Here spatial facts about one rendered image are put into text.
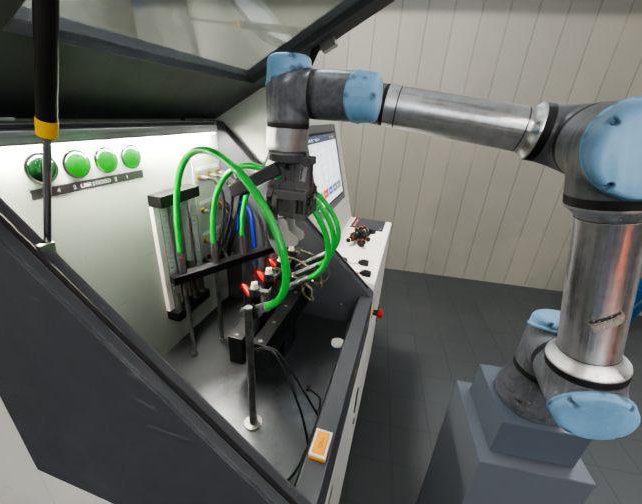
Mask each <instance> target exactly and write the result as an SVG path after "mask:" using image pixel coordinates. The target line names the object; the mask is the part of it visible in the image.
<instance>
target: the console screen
mask: <svg viewBox="0 0 642 504"><path fill-rule="evenodd" d="M305 153H306V154H307V155H309V156H316V164H314V165H313V183H315V184H316V186H317V191H318V192H319V193H320V194H321V195H322V196H323V197H324V198H325V199H326V200H327V201H328V203H329V204H330V205H331V207H332V208H333V209H334V208H335V207H336V206H337V205H338V204H339V203H340V202H341V200H342V199H343V198H344V197H345V193H344V186H343V179H342V172H341V165H340V158H339V151H338V144H337V137H336V130H335V124H323V125H309V137H308V151H307V152H305ZM313 183H312V184H313ZM315 184H314V186H315Z"/></svg>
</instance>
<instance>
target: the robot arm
mask: <svg viewBox="0 0 642 504"><path fill-rule="evenodd" d="M382 81H383V80H382V76H381V74H380V73H378V72H373V71H366V70H364V69H357V70H320V69H313V67H312V61H311V58H310V57H309V56H307V55H304V54H300V53H290V52H275V53H272V54H271V55H269V57H268V59H267V73H266V82H265V86H266V109H267V149H268V150H269V152H268V160H270V161H274V163H272V164H270V165H268V166H266V167H264V168H262V169H260V170H258V171H256V172H254V173H252V174H250V175H248V177H249V178H250V179H251V180H252V182H253V183H254V184H255V186H256V187H257V186H259V185H261V184H263V183H265V182H267V181H269V180H271V179H273V178H275V177H277V176H280V175H281V178H279V179H277V180H275V181H273V182H271V183H269V184H268V185H267V186H268V190H267V191H266V195H265V201H266V202H267V204H268V206H269V208H270V209H271V211H272V213H273V215H274V217H275V219H276V221H277V224H278V226H279V228H280V231H281V233H282V236H283V239H284V242H285V245H286V247H291V246H296V245H298V241H299V240H302V239H303V238H304V232H303V230H301V229H300V228H298V227H297V226H296V225H295V220H301V221H305V219H307V218H308V217H309V216H310V215H311V214H312V213H313V212H314V211H316V202H317V186H316V184H315V183H313V165H314V164H316V156H309V155H307V154H306V153H305V152H307V151H308V137H309V119H313V120H326V121H339V122H352V123H354V124H361V123H369V124H374V125H380V126H386V127H391V128H396V129H401V130H406V131H411V132H417V133H422V134H427V135H432V136H437V137H442V138H447V139H452V140H457V141H462V142H467V143H472V144H477V145H482V146H488V147H493V148H498V149H503V150H508V151H513V152H515V153H516V154H517V156H518V158H519V159H523V160H528V161H532V162H536V163H539V164H542V165H545V166H547V167H550V168H552V169H554V170H556V171H559V172H561V173H563V174H565V182H564V190H563V200H562V204H563V205H564V206H565V207H566V208H567V209H569V210H570V211H571V212H572V213H573V220H572V228H571V235H570V243H569V250H568V258H567V266H566V273H565V281H564V288H563V296H562V303H561V311H557V310H552V309H540V310H536V311H534V312H533V313H532V315H531V317H530V319H529V320H527V326H526V328H525V330H524V333H523V335H522V338H521V340H520V342H519V345H518V347H517V350H516V352H515V355H514V357H513V359H512V360H511V361H510V362H509V363H508V364H507V365H506V366H505V367H503V368H502V369H501V370H500V371H499V372H498V374H497V376H496V379H495V382H494V385H495V389H496V392H497V394H498V395H499V397H500V398H501V399H502V400H503V402H504V403H505V404H506V405H507V406H508V407H510V408H511V409H512V410H513V411H515V412H516V413H518V414H519V415H521V416H523V417H525V418H527V419H529V420H531V421H534V422H537V423H540V424H545V425H558V426H560V427H561V428H563V429H564V430H565V431H567V432H569V433H571V434H573V435H575V436H578V437H582V438H586V439H593V440H611V439H615V438H619V437H624V436H626V435H629V434H630V433H632V432H633V431H635V430H636V429H637V428H638V426H639V424H640V421H641V417H640V414H639V412H638V407H637V406H636V404H635V403H634V402H633V401H631V400H630V397H629V388H630V384H631V380H632V376H633V366H632V364H631V362H630V361H629V360H628V359H627V358H626V357H625V356H624V355H623V353H624V349H625V344H626V340H627V335H628V331H629V327H630V322H631V318H632V313H633V309H634V304H635V300H636V296H637V291H638V287H639V282H640V278H641V273H642V96H637V97H632V98H628V99H624V100H615V101H603V102H595V103H584V104H559V103H552V102H542V103H541V104H539V105H537V106H535V107H533V106H526V105H520V104H514V103H508V102H501V101H495V100H489V99H483V98H476V97H470V96H464V95H457V94H451V93H445V92H439V91H432V90H426V89H420V88H414V87H407V86H401V85H395V84H388V83H383V82H382ZM312 183H313V184H312ZM314 184H315V186H314ZM312 185H313V186H312Z"/></svg>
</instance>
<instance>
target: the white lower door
mask: <svg viewBox="0 0 642 504"><path fill-rule="evenodd" d="M365 344H366V340H365ZM365 344H364V348H363V352H362V356H361V360H360V364H359V368H358V372H357V376H356V380H355V384H354V388H353V392H352V397H351V401H350V405H349V409H348V413H347V417H346V421H345V425H344V429H343V433H342V437H341V441H340V445H339V449H338V453H337V457H336V461H335V465H334V469H333V473H332V477H331V481H330V485H329V489H328V493H327V497H326V501H325V504H338V503H339V498H340V493H341V489H342V484H343V479H344V475H345V470H346V465H347V461H348V455H349V449H350V442H351V435H352V429H353V424H354V420H355V418H354V416H355V409H356V404H357V397H358V391H359V383H360V376H361V370H362V363H363V357H364V350H365Z"/></svg>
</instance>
